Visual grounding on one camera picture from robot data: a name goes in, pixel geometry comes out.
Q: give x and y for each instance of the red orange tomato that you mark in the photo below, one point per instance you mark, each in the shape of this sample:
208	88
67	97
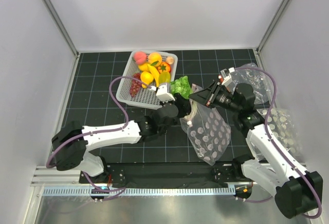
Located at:
164	67

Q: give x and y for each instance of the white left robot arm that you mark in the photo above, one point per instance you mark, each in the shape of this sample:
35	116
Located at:
73	144

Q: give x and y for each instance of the white perforated plastic basket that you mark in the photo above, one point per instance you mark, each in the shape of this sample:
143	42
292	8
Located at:
145	98

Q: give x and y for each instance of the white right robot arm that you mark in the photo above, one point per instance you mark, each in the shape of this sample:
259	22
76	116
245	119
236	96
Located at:
295	190

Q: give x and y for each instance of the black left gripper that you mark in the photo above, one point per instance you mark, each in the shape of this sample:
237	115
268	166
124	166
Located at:
183	105

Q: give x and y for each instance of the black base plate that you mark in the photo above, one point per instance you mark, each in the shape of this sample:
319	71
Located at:
174	175

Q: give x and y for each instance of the yellow banana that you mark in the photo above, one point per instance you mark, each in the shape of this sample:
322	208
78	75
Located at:
155	73

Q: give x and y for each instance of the green lettuce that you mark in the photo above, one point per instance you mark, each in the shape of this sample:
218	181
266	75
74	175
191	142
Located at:
181	86

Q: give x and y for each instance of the pink peach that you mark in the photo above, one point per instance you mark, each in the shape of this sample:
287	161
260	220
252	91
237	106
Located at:
140	57

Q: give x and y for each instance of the orange zipper clear bag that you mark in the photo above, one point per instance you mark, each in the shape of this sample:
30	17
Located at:
260	82

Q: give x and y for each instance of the orange yellow peach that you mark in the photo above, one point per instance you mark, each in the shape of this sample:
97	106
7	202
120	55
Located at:
154	59

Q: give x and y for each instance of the yellow mango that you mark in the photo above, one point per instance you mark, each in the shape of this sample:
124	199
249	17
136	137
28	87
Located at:
143	67

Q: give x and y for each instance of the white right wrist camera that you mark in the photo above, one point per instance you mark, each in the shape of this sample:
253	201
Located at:
225	78

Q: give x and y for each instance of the silver dotted clear bag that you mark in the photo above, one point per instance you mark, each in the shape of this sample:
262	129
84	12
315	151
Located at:
282	127

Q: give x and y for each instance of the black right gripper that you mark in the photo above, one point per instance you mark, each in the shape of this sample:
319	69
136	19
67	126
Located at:
205	96

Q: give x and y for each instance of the red grape bunch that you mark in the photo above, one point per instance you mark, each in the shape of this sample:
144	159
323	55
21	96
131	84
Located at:
135	85

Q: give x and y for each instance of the pink dotted zip bag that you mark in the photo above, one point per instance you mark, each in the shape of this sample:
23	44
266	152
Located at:
207	131

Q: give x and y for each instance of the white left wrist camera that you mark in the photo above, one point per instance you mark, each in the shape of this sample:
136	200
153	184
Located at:
163	93

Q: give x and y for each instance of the beige garlic bulb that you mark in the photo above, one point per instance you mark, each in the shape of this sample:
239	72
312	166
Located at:
170	60

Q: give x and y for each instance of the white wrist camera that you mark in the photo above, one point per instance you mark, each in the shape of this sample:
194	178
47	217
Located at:
225	78
163	93

